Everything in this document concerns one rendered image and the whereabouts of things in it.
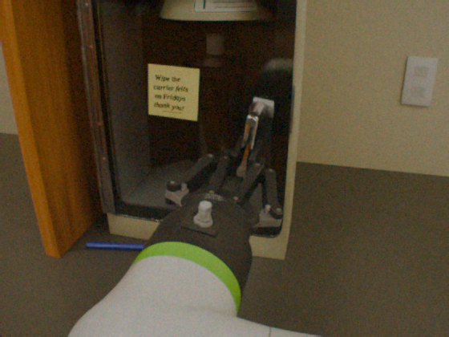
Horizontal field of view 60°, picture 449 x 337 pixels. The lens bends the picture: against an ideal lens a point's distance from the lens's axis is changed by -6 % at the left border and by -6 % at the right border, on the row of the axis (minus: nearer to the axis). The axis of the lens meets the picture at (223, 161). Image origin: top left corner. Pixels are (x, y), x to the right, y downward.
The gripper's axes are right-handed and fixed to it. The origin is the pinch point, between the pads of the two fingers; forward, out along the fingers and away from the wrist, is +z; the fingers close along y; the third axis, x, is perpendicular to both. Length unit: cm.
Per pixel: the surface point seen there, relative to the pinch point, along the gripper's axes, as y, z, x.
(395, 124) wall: -30, 48, 5
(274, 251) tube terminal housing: -7.3, 5.3, 18.1
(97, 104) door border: 24.5, 4.2, -0.7
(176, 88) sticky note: 11.9, 4.1, -5.9
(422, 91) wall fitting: -33, 48, -4
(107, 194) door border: 22.4, 4.1, 15.2
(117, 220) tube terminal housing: 20.8, 5.3, 20.8
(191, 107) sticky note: 9.4, 4.1, -3.7
